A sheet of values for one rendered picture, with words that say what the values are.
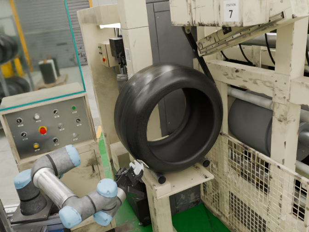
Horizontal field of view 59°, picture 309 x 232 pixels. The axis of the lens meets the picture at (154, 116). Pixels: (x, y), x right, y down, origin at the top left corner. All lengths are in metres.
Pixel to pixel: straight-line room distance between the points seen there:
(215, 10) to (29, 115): 1.32
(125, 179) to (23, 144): 0.96
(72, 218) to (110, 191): 0.15
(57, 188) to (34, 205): 0.66
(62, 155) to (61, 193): 0.29
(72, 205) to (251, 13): 0.98
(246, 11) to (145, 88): 0.53
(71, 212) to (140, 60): 0.94
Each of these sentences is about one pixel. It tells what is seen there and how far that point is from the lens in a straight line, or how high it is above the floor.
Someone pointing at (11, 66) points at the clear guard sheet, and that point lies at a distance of 1.86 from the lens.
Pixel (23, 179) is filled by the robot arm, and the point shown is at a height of 0.94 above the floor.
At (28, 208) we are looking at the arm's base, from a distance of 1.81.
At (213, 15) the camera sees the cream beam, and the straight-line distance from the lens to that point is 1.30.
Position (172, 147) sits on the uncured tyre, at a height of 0.93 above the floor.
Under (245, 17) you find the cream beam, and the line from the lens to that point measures 1.17.
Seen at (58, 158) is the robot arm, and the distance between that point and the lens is 1.35.
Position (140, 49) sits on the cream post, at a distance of 1.60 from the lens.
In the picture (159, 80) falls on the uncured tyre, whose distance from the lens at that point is 1.27.
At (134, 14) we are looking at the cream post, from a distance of 1.59.
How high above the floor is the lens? 1.75
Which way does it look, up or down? 22 degrees down
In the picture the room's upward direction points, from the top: 7 degrees counter-clockwise
